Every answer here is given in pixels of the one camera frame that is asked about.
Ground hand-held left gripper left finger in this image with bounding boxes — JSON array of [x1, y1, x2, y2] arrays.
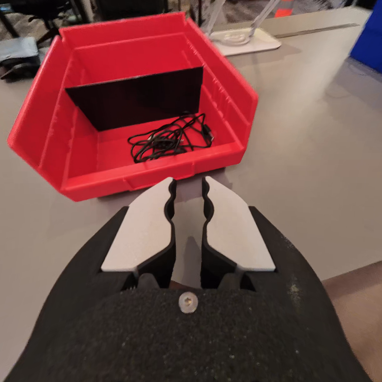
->
[[101, 177, 177, 277]]

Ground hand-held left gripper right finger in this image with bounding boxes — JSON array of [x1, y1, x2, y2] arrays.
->
[[201, 176, 276, 277]]

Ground red storage bin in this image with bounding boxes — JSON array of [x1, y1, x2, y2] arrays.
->
[[7, 12, 258, 202]]

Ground blue storage bin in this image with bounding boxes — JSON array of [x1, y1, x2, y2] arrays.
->
[[350, 6, 382, 73]]

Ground grey desk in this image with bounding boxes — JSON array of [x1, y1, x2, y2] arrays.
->
[[0, 7, 382, 373]]

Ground white folding stand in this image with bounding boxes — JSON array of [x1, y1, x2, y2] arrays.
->
[[206, 0, 282, 57]]

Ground orange traffic cone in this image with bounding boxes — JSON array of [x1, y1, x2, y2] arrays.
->
[[275, 0, 294, 18]]

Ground black office chair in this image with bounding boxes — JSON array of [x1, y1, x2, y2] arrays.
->
[[15, 0, 72, 39]]

